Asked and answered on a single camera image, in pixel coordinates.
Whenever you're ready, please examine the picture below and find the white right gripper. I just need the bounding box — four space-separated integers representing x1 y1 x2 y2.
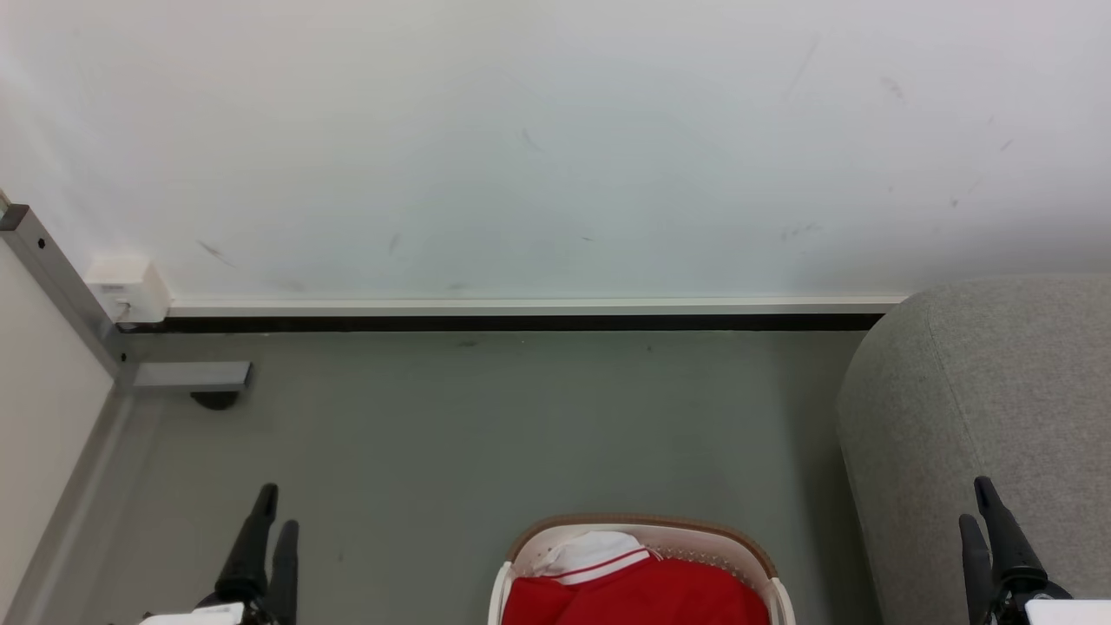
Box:
958 476 1111 625

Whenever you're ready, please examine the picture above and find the white wall box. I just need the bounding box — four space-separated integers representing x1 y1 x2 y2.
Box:
85 254 172 325

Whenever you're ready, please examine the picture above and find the grey upholstered seat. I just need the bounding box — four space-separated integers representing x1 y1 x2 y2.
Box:
836 276 1111 625

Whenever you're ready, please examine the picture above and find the red shirt with white collar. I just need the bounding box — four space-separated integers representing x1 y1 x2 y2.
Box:
502 531 772 625

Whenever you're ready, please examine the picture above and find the white perforated laundry basket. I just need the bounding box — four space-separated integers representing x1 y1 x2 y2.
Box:
488 513 796 625

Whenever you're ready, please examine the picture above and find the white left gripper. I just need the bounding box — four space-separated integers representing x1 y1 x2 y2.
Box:
139 484 299 625

